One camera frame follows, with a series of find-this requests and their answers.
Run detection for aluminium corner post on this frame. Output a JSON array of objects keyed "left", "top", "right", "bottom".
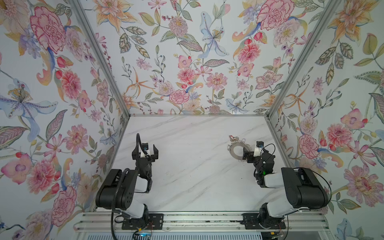
[
  {"left": 265, "top": 1, "right": 342, "bottom": 120},
  {"left": 69, "top": 0, "right": 130, "bottom": 119}
]

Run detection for right aluminium corner post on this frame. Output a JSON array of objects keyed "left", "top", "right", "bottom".
[{"left": 265, "top": 1, "right": 342, "bottom": 120}]

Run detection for left aluminium corner post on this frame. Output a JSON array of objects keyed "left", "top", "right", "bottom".
[{"left": 69, "top": 0, "right": 130, "bottom": 119}]

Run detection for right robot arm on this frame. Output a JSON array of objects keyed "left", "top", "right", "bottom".
[{"left": 242, "top": 149, "right": 330, "bottom": 225}]

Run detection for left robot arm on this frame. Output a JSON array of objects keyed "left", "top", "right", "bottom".
[{"left": 96, "top": 143, "right": 159, "bottom": 219}]

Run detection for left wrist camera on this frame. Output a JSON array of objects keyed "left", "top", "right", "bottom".
[{"left": 140, "top": 143, "right": 150, "bottom": 158}]

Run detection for bunch of keys red tag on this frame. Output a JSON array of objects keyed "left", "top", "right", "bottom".
[{"left": 229, "top": 135, "right": 240, "bottom": 143}]

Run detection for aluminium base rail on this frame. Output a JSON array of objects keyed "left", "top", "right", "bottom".
[{"left": 74, "top": 211, "right": 329, "bottom": 233}]

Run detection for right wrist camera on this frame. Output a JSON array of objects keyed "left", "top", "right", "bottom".
[{"left": 254, "top": 141, "right": 264, "bottom": 157}]

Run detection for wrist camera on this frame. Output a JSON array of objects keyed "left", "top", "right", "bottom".
[
  {"left": 140, "top": 143, "right": 150, "bottom": 158},
  {"left": 254, "top": 141, "right": 264, "bottom": 157}
]

